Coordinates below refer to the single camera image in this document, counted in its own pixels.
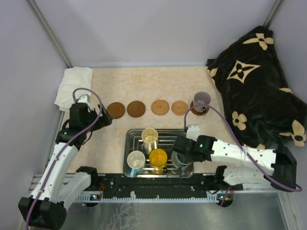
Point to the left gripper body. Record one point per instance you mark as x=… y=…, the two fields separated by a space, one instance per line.
x=103 y=120

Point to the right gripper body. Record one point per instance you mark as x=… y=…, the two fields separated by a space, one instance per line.
x=190 y=156

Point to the grey mug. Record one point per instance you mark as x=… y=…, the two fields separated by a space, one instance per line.
x=183 y=168

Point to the dark wooden coaster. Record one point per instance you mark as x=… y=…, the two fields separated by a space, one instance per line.
x=136 y=109
x=198 y=110
x=116 y=110

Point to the yellow cup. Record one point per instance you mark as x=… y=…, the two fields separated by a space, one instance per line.
x=158 y=159

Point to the woven rattan coaster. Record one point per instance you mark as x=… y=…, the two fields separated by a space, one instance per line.
x=179 y=107
x=160 y=107

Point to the purple translucent cup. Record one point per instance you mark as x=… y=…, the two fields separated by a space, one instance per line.
x=201 y=100

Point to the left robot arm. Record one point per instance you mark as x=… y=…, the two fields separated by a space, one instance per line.
x=49 y=202

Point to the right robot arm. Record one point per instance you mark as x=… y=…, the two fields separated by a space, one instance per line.
x=241 y=165

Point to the cream tall cup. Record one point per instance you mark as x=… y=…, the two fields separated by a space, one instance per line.
x=150 y=140

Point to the white folded cloth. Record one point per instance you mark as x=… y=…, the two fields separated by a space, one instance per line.
x=73 y=78

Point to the metal tray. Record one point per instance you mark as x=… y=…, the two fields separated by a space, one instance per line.
x=166 y=139

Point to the black floral blanket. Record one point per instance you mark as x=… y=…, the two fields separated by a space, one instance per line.
x=258 y=103

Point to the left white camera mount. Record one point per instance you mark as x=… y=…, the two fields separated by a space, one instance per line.
x=82 y=99

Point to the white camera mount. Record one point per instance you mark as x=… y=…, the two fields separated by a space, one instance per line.
x=192 y=132
x=82 y=99

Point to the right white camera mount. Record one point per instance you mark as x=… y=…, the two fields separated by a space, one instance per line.
x=192 y=132

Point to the white mug blue handle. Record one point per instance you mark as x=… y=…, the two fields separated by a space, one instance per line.
x=136 y=161

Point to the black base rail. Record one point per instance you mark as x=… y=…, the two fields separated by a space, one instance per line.
x=112 y=185

